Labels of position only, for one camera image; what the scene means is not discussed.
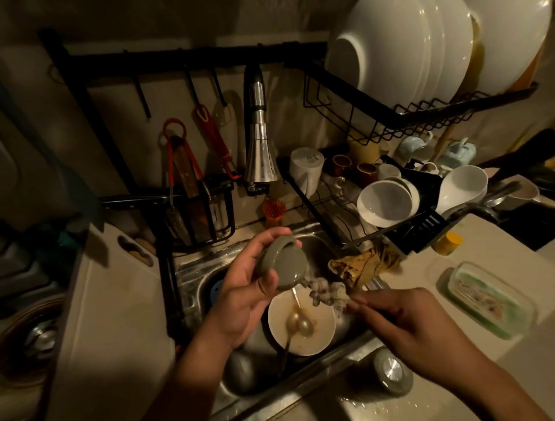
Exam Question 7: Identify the orange dish brush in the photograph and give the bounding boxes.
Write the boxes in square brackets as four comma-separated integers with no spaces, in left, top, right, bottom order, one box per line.
[262,198,287,229]

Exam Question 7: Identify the grey ceramic cup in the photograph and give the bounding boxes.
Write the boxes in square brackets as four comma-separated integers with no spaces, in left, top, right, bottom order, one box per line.
[254,235,309,291]

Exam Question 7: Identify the white cutting board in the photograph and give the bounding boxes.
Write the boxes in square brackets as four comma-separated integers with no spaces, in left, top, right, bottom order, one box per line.
[47,222,177,421]

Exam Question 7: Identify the yellow plate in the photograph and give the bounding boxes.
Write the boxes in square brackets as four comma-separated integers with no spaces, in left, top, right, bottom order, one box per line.
[460,13,486,96]

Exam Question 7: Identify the small white cup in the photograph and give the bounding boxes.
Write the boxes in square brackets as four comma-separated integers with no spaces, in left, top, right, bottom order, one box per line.
[376,163,402,181]

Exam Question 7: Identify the large white plate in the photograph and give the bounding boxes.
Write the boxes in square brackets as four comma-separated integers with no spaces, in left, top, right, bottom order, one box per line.
[442,0,475,102]
[423,0,449,107]
[324,0,436,114]
[466,0,552,97]

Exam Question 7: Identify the yellow dish cloth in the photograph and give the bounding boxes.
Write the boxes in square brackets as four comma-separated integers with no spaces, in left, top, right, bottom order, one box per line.
[328,242,403,290]

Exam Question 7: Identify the dirty white bowl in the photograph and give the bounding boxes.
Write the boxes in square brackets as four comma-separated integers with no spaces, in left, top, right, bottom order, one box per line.
[267,288,337,357]

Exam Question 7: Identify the person's left forearm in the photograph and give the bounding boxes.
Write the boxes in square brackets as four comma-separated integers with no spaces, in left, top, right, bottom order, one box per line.
[145,336,243,421]

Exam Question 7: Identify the black wire dish drainer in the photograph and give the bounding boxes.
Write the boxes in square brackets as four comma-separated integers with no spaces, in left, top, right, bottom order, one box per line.
[281,155,449,257]

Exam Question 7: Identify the beige mug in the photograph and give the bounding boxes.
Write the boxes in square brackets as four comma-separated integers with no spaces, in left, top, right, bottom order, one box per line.
[503,179,541,212]

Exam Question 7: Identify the stainless steel sink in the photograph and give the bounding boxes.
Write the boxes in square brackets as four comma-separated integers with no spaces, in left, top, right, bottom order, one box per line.
[173,220,393,421]

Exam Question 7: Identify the grey jar with metal lid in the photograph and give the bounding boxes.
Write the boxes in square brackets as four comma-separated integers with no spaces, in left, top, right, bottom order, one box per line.
[368,346,414,397]

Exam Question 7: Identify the yellow capped bottle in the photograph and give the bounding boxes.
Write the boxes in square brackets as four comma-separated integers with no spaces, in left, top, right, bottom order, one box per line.
[433,232,463,256]

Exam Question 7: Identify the person's left hand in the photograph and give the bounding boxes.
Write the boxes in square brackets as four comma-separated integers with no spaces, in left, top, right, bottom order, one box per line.
[203,226,301,350]

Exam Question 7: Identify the red handled peeler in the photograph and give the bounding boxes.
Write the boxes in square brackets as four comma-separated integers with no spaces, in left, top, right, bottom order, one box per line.
[193,103,242,181]

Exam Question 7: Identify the wooden handled knife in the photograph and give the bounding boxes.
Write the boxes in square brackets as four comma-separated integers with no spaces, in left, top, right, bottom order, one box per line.
[170,136,210,243]

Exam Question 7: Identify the person's right forearm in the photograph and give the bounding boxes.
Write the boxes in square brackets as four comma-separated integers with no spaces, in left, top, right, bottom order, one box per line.
[427,343,553,421]

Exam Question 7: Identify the black wire plate basket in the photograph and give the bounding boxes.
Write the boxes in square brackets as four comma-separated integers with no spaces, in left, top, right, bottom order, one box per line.
[303,63,541,146]

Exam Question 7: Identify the clear container with green lid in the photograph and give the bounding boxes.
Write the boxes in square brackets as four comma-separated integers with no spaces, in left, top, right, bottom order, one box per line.
[446,261,537,340]

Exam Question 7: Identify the person's right hand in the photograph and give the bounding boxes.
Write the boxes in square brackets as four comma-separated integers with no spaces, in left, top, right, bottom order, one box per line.
[346,287,478,383]

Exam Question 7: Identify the yellow cup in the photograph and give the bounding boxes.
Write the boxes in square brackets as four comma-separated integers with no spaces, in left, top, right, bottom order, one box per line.
[347,138,383,166]

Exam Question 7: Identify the soapy dish sponge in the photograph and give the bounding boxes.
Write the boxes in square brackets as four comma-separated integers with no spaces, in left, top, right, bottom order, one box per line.
[304,277,353,311]

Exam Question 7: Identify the metal spoon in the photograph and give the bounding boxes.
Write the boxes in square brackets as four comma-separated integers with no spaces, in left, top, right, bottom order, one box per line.
[291,287,315,337]
[277,311,302,379]

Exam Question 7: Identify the black slotted spatula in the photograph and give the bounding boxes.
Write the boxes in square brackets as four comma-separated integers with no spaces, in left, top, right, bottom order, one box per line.
[345,210,446,250]

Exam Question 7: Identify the black over-sink rack frame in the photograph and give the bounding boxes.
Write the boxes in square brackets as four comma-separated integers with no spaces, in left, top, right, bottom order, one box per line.
[38,28,330,209]

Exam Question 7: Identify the red handled tongs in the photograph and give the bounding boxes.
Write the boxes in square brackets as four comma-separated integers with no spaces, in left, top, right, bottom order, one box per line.
[161,117,204,204]

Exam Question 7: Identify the white mug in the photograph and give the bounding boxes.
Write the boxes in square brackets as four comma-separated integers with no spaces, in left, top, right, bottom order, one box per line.
[289,147,325,197]

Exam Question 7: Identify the light blue mug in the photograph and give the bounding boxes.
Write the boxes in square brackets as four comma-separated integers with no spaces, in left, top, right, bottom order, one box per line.
[397,131,435,166]
[437,137,478,171]

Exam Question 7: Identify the chrome kitchen faucet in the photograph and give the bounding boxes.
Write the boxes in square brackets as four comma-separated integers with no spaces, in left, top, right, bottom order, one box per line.
[243,64,279,194]

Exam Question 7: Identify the black utensil holder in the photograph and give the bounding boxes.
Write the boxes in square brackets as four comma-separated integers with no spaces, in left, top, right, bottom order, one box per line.
[164,176,237,244]

